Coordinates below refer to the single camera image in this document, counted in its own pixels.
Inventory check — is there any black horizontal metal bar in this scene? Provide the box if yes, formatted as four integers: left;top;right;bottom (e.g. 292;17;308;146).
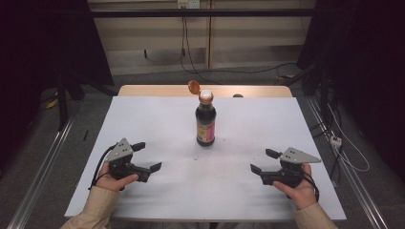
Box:
90;8;321;19

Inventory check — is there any white cable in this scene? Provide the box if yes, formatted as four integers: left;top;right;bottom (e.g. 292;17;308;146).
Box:
327;103;371;174

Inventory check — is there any person's right hand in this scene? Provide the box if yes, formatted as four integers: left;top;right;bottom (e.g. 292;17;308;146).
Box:
272;162;318;211

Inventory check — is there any black metal stand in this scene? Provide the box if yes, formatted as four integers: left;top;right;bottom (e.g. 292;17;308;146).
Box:
56;71;86;132

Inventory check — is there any white board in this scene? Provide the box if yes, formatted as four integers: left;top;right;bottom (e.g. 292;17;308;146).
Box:
64;95;348;222

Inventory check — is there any silver metal rail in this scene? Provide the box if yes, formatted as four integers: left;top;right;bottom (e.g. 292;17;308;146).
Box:
7;115;76;229
306;95;389;229

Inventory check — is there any dark sauce bottle orange cap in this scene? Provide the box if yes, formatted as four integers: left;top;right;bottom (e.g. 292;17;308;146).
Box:
187;79;218;148

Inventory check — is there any yellow tape strip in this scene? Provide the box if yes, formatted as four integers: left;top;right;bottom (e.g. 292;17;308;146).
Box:
43;91;60;111

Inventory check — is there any white wall socket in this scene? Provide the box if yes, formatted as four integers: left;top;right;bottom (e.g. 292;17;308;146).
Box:
177;0;202;10

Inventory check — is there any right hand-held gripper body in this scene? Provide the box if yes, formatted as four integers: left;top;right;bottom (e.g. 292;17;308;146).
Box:
272;146;323;189

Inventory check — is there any black curtain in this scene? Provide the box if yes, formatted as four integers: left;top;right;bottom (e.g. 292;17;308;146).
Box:
295;0;405;175
0;0;115;173

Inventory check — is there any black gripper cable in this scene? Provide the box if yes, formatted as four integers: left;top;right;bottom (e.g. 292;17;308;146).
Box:
88;143;119;191
301;173;321;203

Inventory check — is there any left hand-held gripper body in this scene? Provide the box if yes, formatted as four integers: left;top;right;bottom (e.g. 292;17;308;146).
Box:
105;136;152;193

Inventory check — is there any black hanging wall cable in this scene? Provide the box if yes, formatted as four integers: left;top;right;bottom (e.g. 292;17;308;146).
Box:
179;15;223;86

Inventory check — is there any person's left hand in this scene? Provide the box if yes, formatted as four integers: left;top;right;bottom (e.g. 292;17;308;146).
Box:
95;161;140;193

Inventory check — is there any bundle of black cables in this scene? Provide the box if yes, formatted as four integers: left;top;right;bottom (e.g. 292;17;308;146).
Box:
309;92;345;179

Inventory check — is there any light wooden table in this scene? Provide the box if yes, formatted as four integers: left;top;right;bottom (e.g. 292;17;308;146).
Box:
117;84;293;98

